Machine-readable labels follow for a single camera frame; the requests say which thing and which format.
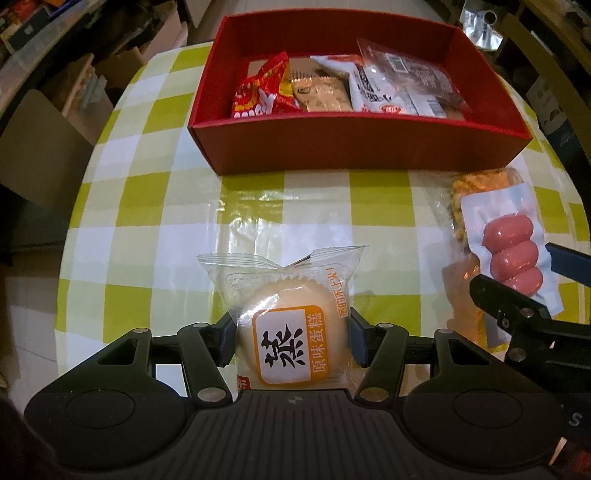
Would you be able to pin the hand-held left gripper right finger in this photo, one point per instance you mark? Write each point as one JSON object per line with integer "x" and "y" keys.
{"x": 359, "y": 339}

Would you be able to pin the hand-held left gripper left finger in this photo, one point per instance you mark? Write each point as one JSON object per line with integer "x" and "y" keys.
{"x": 227, "y": 339}

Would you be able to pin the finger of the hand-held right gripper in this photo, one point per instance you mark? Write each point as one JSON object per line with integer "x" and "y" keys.
{"x": 570, "y": 263}
{"x": 503, "y": 302}

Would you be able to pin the pink sausage packet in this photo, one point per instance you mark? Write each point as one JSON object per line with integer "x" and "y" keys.
{"x": 510, "y": 249}

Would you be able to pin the steamed cake packet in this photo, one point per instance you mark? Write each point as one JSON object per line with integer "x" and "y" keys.
{"x": 281, "y": 332}

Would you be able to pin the fried crispy snack packet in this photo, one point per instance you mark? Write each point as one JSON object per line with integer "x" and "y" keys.
{"x": 466, "y": 194}

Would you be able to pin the red cardboard box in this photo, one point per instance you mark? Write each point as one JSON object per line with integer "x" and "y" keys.
{"x": 351, "y": 147}

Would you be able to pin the clear packet with printed label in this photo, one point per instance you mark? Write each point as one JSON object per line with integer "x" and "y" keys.
{"x": 415, "y": 74}

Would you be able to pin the red snack packet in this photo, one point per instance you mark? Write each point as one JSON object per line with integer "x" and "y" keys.
{"x": 261, "y": 94}

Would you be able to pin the large white snack bag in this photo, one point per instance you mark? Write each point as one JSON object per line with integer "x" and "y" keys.
{"x": 369, "y": 92}

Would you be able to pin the golden snack packet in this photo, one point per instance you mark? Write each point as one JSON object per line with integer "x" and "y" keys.
{"x": 321, "y": 94}

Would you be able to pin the green white checked tablecloth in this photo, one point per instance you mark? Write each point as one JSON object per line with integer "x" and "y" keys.
{"x": 138, "y": 221}

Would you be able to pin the wooden chair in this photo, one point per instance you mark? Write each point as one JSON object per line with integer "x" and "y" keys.
{"x": 540, "y": 41}

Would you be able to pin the silver foil bag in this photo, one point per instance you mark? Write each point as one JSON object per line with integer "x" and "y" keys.
{"x": 482, "y": 30}

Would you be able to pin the large flat cardboard box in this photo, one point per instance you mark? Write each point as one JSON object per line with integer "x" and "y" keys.
{"x": 41, "y": 147}

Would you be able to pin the small cardboard box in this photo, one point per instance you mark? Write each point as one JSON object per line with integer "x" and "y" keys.
{"x": 117, "y": 76}

